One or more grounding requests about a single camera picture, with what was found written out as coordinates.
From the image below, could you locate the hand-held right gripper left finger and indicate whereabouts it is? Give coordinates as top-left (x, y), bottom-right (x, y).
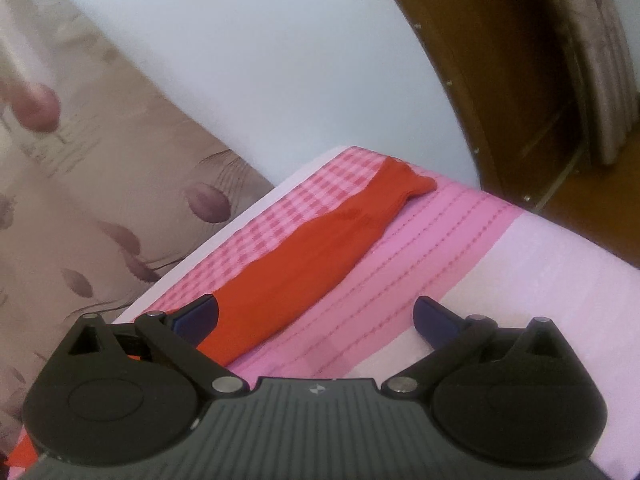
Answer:
top-left (64, 294), bottom-right (249, 402)

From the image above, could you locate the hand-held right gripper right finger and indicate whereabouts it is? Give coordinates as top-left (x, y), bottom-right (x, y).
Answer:
top-left (381, 296), bottom-right (577, 402)

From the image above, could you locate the red knit garment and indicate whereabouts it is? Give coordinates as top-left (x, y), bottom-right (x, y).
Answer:
top-left (7, 157), bottom-right (440, 467)

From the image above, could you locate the pink checked bed sheet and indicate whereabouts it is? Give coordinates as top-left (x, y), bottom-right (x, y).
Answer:
top-left (112, 146), bottom-right (640, 480)

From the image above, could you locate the beige floral curtain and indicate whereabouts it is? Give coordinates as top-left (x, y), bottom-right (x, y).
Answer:
top-left (535, 0), bottom-right (640, 167)
top-left (0, 0), bottom-right (276, 461)

